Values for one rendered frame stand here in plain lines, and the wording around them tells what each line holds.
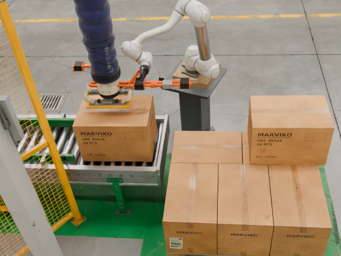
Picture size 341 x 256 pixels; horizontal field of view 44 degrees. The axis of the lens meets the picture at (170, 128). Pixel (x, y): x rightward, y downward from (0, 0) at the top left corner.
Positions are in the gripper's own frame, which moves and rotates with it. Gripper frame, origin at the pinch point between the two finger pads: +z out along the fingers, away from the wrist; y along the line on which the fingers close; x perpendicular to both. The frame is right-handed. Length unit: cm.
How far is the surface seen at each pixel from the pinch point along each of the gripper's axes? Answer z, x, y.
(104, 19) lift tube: 7, 17, -59
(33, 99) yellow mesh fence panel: 45, 66, -20
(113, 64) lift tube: 4.8, 17.3, -21.0
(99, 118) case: 11.3, 35.9, 25.0
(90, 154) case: 21, 48, 57
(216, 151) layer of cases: 8, -58, 66
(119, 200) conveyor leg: 35, 27, 100
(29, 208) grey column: 107, 60, 18
